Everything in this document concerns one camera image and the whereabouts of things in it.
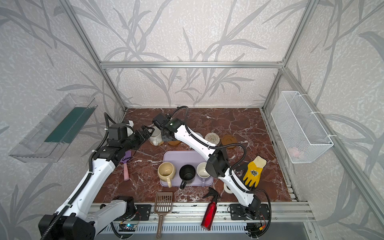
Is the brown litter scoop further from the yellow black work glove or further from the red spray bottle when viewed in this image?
the yellow black work glove

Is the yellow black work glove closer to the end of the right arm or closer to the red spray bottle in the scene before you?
the red spray bottle

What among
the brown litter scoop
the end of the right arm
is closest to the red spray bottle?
the brown litter scoop

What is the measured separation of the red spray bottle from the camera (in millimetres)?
692

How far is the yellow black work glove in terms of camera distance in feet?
2.76

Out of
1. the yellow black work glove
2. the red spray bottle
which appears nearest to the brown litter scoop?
the red spray bottle

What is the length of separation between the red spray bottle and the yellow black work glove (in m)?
0.20

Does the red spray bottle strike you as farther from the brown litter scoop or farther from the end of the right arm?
the end of the right arm
